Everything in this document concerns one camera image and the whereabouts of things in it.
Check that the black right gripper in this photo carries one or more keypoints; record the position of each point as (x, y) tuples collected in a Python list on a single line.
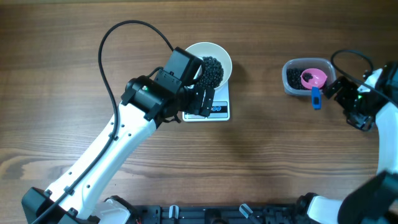
[(341, 91)]

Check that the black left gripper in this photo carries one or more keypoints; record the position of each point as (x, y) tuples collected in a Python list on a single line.
[(193, 99)]

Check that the white kitchen scale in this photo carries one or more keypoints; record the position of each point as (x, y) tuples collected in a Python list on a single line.
[(220, 110)]

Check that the pink scoop with blue handle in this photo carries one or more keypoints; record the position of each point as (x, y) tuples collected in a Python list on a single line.
[(314, 85)]

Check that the white bowl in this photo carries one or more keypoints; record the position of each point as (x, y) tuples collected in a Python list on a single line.
[(206, 49)]

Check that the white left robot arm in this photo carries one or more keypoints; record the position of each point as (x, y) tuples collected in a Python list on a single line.
[(147, 102)]

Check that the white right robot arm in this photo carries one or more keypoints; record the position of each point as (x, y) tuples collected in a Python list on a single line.
[(374, 201)]

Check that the black beans in bowl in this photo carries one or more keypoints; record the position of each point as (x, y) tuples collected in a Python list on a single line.
[(212, 73)]

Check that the black beans in scoop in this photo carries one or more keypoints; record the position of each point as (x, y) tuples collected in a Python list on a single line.
[(307, 76)]

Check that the clear plastic bean container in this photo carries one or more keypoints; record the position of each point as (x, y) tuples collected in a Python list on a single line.
[(306, 63)]

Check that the black beans in container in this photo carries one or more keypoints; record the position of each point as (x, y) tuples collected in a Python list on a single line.
[(294, 79)]

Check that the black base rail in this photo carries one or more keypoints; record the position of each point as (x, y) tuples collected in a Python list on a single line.
[(175, 214)]

